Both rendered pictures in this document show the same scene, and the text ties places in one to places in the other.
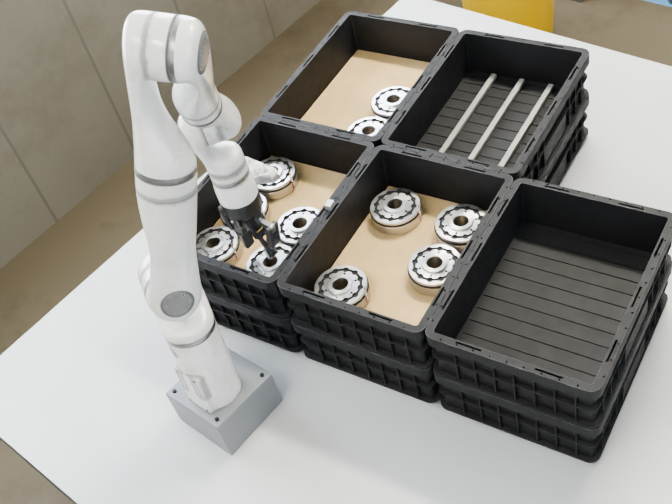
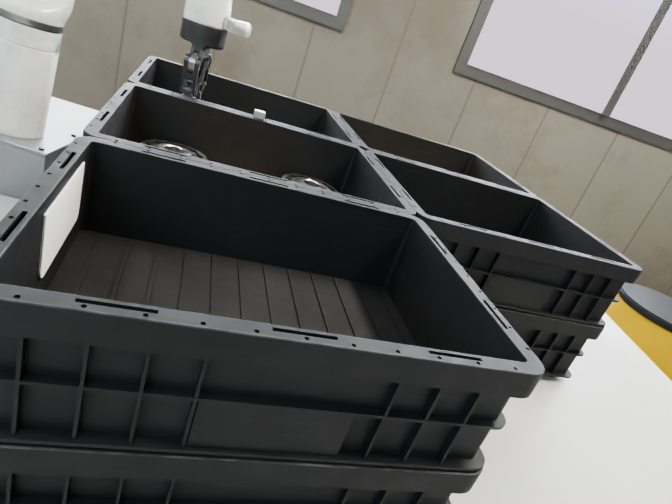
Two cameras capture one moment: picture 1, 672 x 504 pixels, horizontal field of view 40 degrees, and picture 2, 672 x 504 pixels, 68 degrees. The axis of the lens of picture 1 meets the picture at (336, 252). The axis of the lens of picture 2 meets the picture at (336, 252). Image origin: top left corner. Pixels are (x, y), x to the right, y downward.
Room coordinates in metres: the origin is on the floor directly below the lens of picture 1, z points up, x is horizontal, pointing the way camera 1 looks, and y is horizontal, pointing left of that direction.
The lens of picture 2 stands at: (0.64, -0.57, 1.11)
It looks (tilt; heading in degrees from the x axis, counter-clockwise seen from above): 24 degrees down; 27
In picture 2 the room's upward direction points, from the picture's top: 20 degrees clockwise
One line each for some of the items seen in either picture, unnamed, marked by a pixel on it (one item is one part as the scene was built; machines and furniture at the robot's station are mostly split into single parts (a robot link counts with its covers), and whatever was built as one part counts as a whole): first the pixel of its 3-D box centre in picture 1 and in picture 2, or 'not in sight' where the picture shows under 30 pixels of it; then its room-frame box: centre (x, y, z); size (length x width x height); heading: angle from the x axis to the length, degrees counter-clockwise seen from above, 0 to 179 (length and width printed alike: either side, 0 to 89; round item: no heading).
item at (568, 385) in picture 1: (553, 277); (279, 248); (0.98, -0.34, 0.92); 0.40 x 0.30 x 0.02; 138
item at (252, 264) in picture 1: (271, 263); not in sight; (1.26, 0.13, 0.86); 0.10 x 0.10 x 0.01
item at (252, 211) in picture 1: (244, 209); (200, 48); (1.28, 0.14, 1.00); 0.08 x 0.08 x 0.09
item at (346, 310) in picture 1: (397, 233); (257, 150); (1.18, -0.12, 0.92); 0.40 x 0.30 x 0.02; 138
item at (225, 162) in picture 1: (212, 143); not in sight; (1.28, 0.15, 1.16); 0.09 x 0.07 x 0.15; 93
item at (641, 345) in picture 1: (555, 333); (237, 381); (0.98, -0.34, 0.76); 0.40 x 0.30 x 0.12; 138
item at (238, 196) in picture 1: (240, 175); (220, 8); (1.29, 0.13, 1.07); 0.11 x 0.09 x 0.06; 130
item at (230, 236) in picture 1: (213, 244); not in sight; (1.35, 0.23, 0.86); 0.10 x 0.10 x 0.01
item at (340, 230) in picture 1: (401, 252); (248, 183); (1.18, -0.12, 0.87); 0.40 x 0.30 x 0.11; 138
